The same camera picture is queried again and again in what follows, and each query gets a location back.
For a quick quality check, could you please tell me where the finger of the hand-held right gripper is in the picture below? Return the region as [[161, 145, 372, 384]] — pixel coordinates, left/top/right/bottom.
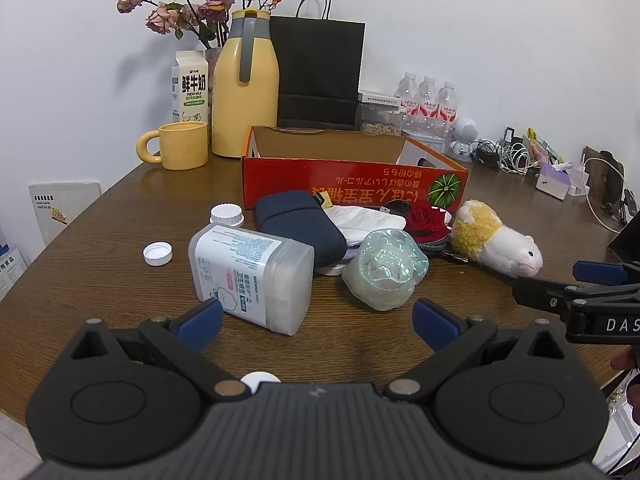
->
[[572, 259, 640, 287], [511, 276, 640, 316]]

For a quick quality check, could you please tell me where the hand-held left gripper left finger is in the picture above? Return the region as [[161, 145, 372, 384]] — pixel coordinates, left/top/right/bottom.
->
[[70, 300, 251, 403]]

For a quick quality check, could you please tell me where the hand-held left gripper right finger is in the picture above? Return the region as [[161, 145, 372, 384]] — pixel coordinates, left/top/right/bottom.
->
[[382, 299, 563, 403]]

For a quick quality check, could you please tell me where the plush sheep toy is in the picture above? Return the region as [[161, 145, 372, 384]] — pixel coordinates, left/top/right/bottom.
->
[[449, 200, 544, 278]]

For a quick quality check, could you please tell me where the iridescent plastic ball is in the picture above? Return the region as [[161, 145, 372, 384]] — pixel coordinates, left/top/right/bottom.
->
[[342, 228, 430, 311]]

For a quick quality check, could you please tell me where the red rose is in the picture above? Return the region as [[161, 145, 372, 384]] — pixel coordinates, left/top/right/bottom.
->
[[404, 203, 451, 238]]

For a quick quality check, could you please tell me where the purple tissue packet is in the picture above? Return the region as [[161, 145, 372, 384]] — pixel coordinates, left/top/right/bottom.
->
[[536, 162, 575, 197]]

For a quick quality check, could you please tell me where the white ribbed lid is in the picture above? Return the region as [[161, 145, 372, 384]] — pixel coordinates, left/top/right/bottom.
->
[[210, 203, 246, 228]]

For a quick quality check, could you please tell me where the navy zip pouch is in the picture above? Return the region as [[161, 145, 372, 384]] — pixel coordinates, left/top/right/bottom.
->
[[254, 190, 348, 268]]

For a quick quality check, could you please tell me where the orange cardboard box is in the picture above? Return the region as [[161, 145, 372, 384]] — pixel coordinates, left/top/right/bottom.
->
[[241, 125, 470, 211]]

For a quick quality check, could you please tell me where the person's right hand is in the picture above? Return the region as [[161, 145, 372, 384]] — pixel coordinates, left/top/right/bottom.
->
[[610, 346, 640, 411]]

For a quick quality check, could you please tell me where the white round lid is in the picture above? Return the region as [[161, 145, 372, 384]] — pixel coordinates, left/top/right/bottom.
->
[[240, 371, 281, 396]]

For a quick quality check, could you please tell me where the small white bottle cap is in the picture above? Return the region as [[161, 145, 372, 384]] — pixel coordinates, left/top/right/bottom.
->
[[142, 242, 174, 267]]

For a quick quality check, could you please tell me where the black stand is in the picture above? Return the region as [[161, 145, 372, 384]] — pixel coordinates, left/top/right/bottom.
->
[[599, 150, 629, 226]]

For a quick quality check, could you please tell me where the white charger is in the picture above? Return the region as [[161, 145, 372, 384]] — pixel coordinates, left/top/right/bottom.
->
[[570, 160, 592, 197]]

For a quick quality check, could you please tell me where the brown paper bag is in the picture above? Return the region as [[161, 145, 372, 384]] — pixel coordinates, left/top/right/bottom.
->
[[582, 146, 608, 201]]

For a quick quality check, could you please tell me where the white cloth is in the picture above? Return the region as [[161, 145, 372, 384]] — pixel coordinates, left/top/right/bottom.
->
[[325, 204, 408, 247]]

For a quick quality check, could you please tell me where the colourful snack packet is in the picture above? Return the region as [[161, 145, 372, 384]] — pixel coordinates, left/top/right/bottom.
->
[[525, 127, 564, 166]]

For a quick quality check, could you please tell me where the yellow mug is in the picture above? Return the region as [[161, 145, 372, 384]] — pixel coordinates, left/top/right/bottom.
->
[[136, 121, 209, 171]]

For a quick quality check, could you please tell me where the white board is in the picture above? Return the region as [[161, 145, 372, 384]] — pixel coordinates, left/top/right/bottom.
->
[[28, 180, 102, 247]]

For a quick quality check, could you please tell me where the white robot speaker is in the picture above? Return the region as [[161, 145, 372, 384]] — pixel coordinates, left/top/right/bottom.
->
[[448, 116, 480, 163]]

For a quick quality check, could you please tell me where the printed booklet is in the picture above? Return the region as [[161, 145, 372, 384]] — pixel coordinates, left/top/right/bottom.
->
[[0, 242, 28, 301]]

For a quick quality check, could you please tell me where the clear seed container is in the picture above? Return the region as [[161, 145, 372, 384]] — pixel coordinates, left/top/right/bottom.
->
[[359, 102, 407, 137]]

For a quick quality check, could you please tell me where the yellow thermos jug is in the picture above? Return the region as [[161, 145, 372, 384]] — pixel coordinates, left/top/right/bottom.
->
[[211, 8, 279, 159]]

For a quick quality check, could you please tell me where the flat white box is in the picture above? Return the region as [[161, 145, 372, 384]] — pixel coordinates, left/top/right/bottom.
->
[[358, 91, 408, 108]]

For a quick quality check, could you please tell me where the white milk carton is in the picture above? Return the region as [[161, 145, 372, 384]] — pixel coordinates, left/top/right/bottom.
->
[[171, 50, 210, 126]]

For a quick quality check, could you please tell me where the pink glass vase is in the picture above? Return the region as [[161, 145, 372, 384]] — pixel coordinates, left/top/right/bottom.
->
[[204, 47, 224, 111]]

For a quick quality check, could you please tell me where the black paper bag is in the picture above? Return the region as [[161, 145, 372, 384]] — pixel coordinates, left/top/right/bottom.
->
[[270, 0, 366, 131]]

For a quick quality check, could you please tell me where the white cable bundle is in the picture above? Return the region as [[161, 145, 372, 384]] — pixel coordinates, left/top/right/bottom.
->
[[497, 142, 534, 176]]

